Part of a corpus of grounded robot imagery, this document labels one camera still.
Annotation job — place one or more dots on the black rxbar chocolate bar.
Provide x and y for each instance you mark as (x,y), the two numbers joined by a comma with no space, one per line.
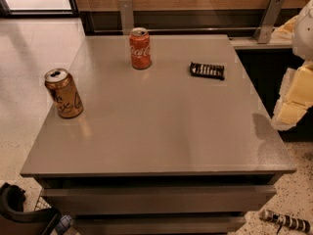
(207,70)

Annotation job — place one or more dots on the orange coca-cola can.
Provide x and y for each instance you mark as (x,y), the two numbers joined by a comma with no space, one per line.
(139,40)

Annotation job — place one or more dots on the grey drawer cabinet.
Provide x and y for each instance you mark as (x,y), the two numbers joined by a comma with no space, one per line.
(159,151)

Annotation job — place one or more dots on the gold soda can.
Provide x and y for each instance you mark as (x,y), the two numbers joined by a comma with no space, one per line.
(62,89)

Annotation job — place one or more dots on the blue round floor object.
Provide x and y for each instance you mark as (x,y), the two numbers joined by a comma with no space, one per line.
(64,225)

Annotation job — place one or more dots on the striped cylindrical floor object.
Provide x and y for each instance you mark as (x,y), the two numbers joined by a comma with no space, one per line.
(291,223)

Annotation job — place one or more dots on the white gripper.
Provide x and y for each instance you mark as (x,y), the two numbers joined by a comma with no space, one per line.
(303,33)

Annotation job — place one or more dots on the black chair base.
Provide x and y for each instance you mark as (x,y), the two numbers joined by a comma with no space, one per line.
(15,221)

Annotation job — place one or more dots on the left metal wall bracket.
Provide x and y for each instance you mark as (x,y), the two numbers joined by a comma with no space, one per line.
(126,15)

